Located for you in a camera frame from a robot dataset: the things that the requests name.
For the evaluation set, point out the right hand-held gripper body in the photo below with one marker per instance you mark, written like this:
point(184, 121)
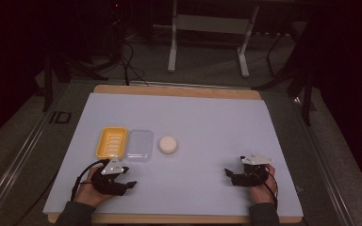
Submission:
point(254, 171)

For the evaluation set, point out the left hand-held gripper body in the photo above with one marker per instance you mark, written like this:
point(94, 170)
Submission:
point(106, 183)

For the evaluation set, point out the clear plastic tray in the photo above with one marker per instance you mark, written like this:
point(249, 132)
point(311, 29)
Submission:
point(139, 146)

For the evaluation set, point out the yellow soap dish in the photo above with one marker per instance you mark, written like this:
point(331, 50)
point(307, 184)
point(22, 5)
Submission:
point(121, 135)

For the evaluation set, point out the round white soap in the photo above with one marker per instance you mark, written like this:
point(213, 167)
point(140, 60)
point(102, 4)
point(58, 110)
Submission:
point(167, 145)

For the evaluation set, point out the person's left hand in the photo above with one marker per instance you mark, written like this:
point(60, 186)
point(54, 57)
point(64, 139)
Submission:
point(89, 191)

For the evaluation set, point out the person's right hand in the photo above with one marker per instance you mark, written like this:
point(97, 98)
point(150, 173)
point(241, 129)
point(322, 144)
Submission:
point(262, 191)

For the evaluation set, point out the white foam mat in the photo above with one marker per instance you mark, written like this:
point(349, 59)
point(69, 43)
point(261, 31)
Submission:
point(207, 132)

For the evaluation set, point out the black tripod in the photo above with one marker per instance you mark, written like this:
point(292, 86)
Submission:
point(47, 84)
point(306, 94)

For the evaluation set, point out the wooden table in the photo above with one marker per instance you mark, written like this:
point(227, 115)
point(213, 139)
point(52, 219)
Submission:
point(176, 91)

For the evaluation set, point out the white metal stand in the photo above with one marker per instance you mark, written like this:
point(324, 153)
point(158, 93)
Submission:
point(213, 24)

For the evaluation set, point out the metal floor rail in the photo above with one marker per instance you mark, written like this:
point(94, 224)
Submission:
point(19, 160)
point(323, 163)

